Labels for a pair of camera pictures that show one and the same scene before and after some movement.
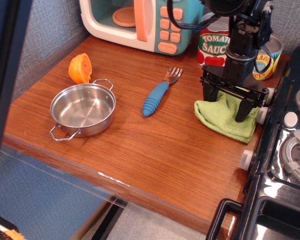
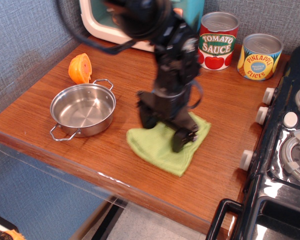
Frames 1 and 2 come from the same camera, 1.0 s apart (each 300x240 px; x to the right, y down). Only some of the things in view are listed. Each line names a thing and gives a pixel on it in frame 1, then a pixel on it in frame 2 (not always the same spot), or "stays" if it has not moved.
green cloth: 221,115 → 155,144
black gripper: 237,77 → 172,108
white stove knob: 261,114 stays
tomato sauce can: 213,41 stays
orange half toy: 80,69 stays
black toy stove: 276,202 stays
